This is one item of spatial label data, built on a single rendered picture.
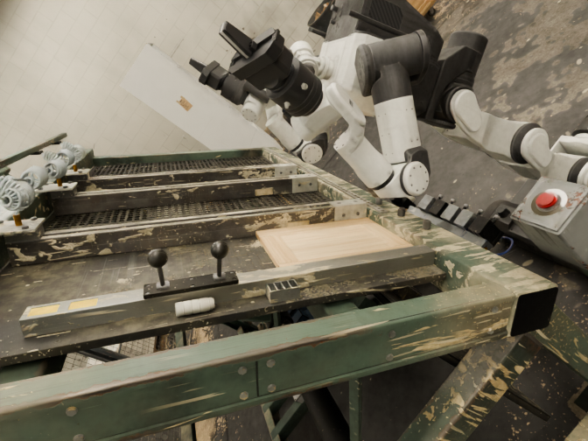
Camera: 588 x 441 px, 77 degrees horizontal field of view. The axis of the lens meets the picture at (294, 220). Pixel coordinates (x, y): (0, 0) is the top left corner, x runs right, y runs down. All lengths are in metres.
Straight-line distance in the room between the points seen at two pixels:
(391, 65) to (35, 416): 0.89
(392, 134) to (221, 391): 0.64
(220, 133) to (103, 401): 4.48
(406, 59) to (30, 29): 6.02
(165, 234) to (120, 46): 5.30
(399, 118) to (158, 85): 4.18
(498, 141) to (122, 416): 1.31
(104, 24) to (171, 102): 1.85
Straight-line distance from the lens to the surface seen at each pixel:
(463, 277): 1.00
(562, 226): 0.92
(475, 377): 1.02
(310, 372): 0.70
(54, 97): 6.60
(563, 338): 1.12
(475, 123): 1.32
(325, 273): 0.90
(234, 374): 0.65
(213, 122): 4.93
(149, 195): 1.60
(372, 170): 0.83
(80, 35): 6.42
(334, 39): 1.16
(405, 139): 0.90
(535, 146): 1.52
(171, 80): 4.87
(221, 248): 0.75
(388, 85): 0.90
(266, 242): 1.10
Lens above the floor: 1.67
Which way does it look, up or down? 27 degrees down
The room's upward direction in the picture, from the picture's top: 56 degrees counter-clockwise
